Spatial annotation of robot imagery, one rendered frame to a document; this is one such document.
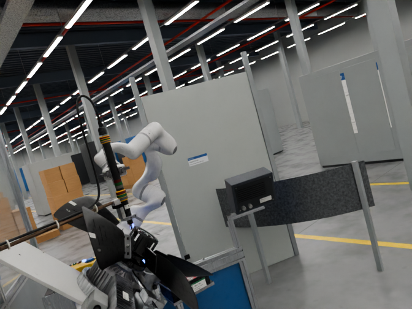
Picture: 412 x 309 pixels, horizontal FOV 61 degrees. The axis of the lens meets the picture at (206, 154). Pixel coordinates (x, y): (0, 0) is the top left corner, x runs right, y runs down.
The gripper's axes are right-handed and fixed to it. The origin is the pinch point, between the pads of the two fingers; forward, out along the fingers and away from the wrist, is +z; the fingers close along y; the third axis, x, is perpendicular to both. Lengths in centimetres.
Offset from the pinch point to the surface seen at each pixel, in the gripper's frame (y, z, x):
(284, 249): -141, -179, -139
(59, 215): 25.0, 4.8, -9.9
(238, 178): -64, -34, -25
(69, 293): 25.8, 24.9, -34.3
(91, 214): 11.0, 29.9, -9.8
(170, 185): -45, -179, -37
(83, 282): 21.8, 16.5, -35.1
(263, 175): -77, -29, -27
